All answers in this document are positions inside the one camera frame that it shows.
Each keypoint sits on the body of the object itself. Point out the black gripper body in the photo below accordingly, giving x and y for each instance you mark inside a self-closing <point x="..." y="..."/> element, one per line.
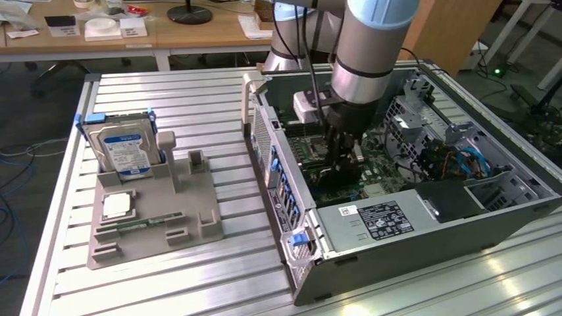
<point x="351" y="118"/>

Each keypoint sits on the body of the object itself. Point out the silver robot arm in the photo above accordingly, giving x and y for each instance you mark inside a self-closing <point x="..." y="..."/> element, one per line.
<point x="368" y="49"/>

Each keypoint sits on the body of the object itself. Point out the CPU socket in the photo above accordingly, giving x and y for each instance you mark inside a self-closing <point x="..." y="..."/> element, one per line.
<point x="316" y="146"/>

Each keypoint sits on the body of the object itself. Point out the green motherboard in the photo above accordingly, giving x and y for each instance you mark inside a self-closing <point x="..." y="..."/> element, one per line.
<point x="382" y="177"/>

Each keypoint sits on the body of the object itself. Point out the silver chipset heatsink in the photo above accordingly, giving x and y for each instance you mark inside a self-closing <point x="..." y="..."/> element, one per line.
<point x="378" y="190"/>

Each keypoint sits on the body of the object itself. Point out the metal drive cage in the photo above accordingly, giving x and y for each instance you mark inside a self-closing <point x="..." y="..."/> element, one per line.
<point x="412" y="125"/>

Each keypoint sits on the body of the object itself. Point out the white barcode sticker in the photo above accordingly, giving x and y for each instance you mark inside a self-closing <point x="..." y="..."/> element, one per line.
<point x="347" y="210"/>

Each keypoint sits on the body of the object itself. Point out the black power supply label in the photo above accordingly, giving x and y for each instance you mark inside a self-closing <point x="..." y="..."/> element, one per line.
<point x="386" y="220"/>

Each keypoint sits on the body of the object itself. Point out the grey power supply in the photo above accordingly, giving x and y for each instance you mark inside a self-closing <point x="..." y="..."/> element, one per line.
<point x="342" y="230"/>

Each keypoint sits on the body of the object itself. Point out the blue case latch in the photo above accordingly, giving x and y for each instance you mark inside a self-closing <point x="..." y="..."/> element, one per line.
<point x="298" y="239"/>

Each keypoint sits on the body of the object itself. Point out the white paper stack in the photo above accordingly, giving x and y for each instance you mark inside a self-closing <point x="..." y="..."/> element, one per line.
<point x="256" y="28"/>

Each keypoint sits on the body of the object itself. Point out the white box with red dot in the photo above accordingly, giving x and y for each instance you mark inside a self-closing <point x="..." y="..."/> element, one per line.
<point x="478" y="54"/>

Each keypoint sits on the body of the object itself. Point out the wooden cabinet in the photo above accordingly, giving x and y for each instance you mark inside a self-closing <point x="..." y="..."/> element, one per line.
<point x="456" y="33"/>

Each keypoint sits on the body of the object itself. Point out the dark grey PC case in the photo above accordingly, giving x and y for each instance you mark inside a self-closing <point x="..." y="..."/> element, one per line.
<point x="395" y="263"/>

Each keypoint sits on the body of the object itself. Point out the device with green light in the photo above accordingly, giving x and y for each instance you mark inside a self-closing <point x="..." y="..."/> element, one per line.
<point x="498" y="71"/>

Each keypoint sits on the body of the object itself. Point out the black floor equipment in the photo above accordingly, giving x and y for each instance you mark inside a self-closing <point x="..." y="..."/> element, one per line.
<point x="544" y="108"/>

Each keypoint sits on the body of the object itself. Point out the grey parts rack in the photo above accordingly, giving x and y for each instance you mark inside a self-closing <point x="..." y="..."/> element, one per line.
<point x="149" y="197"/>

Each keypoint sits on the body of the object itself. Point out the hard disk with blue carrier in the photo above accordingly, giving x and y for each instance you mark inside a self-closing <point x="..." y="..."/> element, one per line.
<point x="123" y="148"/>

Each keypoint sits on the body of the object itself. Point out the black round lamp base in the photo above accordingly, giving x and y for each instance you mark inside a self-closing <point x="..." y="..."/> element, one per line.
<point x="189" y="14"/>

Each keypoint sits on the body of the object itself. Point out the green RAM stick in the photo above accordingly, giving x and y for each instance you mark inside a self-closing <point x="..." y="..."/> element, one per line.
<point x="144" y="223"/>

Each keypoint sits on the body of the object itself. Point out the silver CPU chip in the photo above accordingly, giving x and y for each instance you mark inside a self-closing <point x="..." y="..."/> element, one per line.
<point x="117" y="205"/>

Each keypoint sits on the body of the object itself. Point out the plain white box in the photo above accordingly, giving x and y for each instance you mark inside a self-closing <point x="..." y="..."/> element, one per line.
<point x="132" y="28"/>

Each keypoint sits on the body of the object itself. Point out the red packet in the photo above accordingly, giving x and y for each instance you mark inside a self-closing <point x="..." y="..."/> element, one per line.
<point x="136" y="10"/>

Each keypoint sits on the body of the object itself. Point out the white box with round dish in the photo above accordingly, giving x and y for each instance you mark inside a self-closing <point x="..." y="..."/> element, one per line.
<point x="101" y="30"/>

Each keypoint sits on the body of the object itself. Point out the black chair base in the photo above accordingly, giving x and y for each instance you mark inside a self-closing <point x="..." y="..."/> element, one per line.
<point x="52" y="70"/>

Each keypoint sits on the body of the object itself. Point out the wooden desk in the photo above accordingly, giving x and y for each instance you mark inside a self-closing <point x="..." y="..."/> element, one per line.
<point x="65" y="46"/>

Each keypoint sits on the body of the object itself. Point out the white tape roll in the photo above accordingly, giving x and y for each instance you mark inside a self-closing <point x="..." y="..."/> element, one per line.
<point x="83" y="3"/>

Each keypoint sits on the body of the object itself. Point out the white box with black top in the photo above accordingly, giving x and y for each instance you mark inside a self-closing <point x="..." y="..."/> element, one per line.
<point x="61" y="26"/>

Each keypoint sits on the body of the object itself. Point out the white paper label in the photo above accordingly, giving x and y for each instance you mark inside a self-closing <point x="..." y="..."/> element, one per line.
<point x="21" y="33"/>

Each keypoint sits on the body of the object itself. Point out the clear plastic bag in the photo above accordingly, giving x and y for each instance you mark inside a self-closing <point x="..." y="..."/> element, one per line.
<point x="15" y="14"/>

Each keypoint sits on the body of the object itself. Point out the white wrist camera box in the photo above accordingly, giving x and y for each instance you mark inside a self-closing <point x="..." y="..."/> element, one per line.
<point x="307" y="108"/>

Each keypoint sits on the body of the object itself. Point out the white table frame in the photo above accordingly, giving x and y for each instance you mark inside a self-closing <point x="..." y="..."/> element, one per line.
<point x="518" y="29"/>

